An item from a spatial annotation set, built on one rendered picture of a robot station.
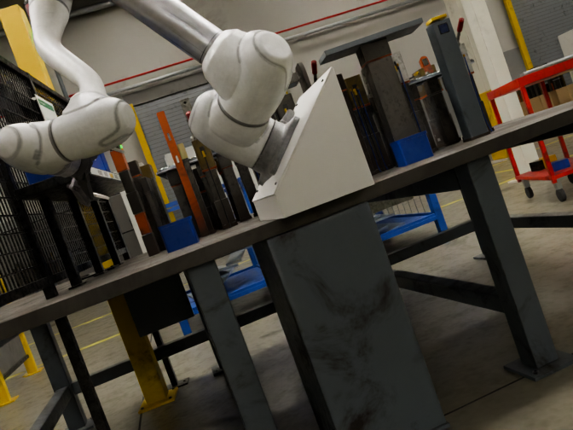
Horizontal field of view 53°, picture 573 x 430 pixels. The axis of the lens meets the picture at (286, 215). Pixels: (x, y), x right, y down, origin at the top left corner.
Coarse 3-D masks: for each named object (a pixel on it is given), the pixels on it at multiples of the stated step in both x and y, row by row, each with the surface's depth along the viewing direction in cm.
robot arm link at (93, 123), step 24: (48, 0) 151; (48, 24) 148; (48, 48) 142; (72, 72) 136; (72, 96) 128; (96, 96) 126; (72, 120) 123; (96, 120) 122; (120, 120) 123; (72, 144) 124; (96, 144) 124
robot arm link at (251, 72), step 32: (128, 0) 144; (160, 0) 144; (160, 32) 147; (192, 32) 144; (224, 32) 144; (256, 32) 141; (224, 64) 142; (256, 64) 138; (288, 64) 142; (224, 96) 148; (256, 96) 144
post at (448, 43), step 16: (432, 32) 209; (448, 32) 207; (432, 48) 213; (448, 48) 207; (448, 64) 207; (464, 64) 208; (448, 80) 210; (464, 80) 208; (464, 96) 208; (464, 112) 208; (480, 112) 209; (464, 128) 212; (480, 128) 209
